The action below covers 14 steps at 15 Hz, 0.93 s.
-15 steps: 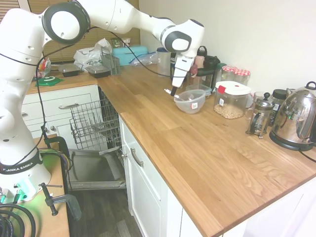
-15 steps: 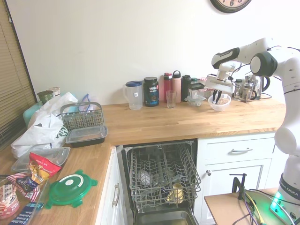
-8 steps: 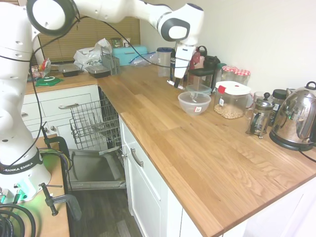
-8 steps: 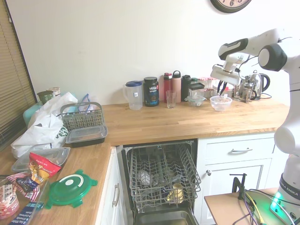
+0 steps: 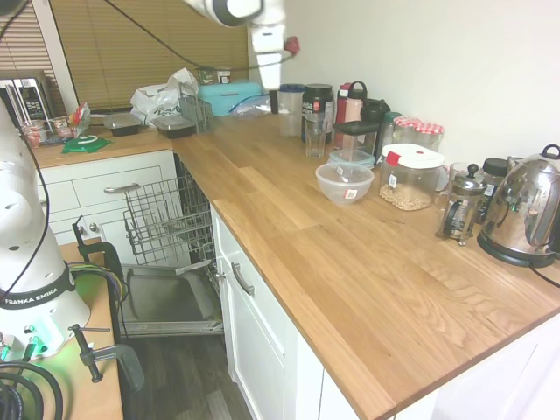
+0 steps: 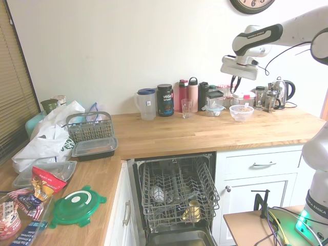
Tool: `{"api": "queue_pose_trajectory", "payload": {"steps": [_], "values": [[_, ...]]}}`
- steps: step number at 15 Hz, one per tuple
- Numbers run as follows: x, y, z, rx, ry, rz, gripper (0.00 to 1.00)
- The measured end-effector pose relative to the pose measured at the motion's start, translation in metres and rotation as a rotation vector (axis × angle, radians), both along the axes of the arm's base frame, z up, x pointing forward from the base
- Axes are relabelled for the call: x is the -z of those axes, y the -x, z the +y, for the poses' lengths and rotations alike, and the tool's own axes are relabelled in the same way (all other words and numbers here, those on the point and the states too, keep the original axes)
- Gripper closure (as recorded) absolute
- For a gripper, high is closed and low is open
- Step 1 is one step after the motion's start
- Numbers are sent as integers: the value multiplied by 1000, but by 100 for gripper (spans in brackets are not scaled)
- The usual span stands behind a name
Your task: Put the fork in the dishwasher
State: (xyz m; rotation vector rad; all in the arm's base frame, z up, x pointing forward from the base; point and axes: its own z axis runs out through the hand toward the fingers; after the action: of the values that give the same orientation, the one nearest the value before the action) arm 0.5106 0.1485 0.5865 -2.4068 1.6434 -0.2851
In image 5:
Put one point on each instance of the glass jar black lid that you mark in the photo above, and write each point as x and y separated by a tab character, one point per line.
494	175

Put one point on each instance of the glass baking dish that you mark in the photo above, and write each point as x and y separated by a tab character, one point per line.
44	135

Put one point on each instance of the clear zip bag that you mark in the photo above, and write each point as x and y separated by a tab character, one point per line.
249	108

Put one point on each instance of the black shaker bottle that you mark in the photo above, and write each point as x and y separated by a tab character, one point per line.
375	110

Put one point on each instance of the teal bread box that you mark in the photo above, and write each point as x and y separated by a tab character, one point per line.
229	94

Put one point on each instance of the red water bottle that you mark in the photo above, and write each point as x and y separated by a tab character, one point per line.
341	105

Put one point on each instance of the black Vega protein tub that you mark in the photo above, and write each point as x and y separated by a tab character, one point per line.
318	105

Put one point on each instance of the red snack bag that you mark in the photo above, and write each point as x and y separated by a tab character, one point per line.
81	118

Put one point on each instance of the white plastic shopping bag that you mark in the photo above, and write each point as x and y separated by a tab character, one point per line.
151	102

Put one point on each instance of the canister white lid red tab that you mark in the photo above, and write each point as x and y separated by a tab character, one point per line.
409	175

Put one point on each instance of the jar red gingham lid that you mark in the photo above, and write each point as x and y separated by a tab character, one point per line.
429	135
403	129

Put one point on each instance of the clear glass mug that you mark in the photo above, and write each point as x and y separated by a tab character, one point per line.
457	172

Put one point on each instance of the clear glass tumbler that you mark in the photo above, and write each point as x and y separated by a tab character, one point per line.
316	142

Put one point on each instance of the narrow tan window blind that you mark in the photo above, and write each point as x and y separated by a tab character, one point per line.
26	48

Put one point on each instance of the grey cutlery basket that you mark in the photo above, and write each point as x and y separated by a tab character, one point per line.
197	111

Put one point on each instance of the clear plastic bowl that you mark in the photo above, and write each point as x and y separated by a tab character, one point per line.
343	184

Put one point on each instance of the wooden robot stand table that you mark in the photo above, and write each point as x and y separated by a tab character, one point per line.
83	407

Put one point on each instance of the clear pitcher blue lid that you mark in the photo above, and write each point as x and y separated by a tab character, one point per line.
291	114

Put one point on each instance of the steel dishwasher door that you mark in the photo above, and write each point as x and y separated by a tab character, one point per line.
166	297

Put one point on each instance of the green round container lid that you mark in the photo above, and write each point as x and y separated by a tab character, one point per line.
85	144

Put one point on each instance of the glass French press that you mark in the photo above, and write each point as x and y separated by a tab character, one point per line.
461	205

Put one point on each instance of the large tan window blind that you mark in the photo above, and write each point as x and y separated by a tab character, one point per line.
131	44

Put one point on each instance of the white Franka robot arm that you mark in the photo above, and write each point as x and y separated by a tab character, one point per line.
26	245

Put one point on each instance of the jar with green lid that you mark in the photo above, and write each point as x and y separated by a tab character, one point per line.
389	127

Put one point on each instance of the stainless electric kettle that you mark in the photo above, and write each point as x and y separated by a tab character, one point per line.
522	205

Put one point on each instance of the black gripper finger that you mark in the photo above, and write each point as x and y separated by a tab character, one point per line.
274	101

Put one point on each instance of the glass container blue-clip lid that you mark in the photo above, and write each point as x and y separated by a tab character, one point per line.
350	158

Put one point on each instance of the long white base cabinet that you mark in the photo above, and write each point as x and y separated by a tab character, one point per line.
262	350

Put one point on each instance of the round steel cabinet knob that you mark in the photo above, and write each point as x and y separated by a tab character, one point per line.
93	227
220	276

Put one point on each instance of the stainless microwave oven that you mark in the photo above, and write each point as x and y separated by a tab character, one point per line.
26	98

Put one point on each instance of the black C-clamp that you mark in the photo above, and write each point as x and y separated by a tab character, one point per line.
127	363
107	262

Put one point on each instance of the black meal container clear lid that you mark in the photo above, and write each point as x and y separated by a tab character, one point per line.
175	127
122	124

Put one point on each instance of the pink bottle black lid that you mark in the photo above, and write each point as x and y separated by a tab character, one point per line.
355	107

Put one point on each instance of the short white base cabinet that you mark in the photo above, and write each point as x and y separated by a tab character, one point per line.
87	175

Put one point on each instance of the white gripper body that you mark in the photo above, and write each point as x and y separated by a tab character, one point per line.
268	44

